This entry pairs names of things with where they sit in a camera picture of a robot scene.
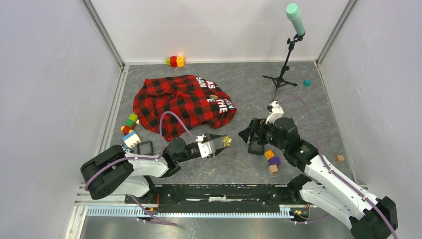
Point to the white blue toy brick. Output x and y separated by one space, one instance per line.
131 139

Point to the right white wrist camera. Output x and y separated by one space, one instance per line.
275 112

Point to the yellow toy brick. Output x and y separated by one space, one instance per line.
269 154

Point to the red black plaid shirt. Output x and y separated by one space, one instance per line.
172 105

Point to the black tripod mic stand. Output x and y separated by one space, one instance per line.
280 81

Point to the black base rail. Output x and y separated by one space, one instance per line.
220 198

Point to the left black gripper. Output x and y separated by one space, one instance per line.
209 136

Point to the red cylinder block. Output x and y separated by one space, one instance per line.
172 61

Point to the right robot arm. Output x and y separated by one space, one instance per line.
321 184

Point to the small wooden cube right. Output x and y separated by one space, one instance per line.
340 158

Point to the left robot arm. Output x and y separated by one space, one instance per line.
117 171

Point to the black square frame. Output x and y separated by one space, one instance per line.
145 148
255 148

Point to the purple toy brick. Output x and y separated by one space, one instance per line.
274 160

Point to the mint green microphone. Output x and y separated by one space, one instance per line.
293 14

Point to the green toy brick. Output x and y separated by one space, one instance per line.
132 120

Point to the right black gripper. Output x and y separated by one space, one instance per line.
259 126

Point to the orange red toy brick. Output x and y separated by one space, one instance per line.
126 130

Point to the teal small cube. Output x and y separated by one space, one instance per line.
306 82

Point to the gold brooch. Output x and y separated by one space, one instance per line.
226 141

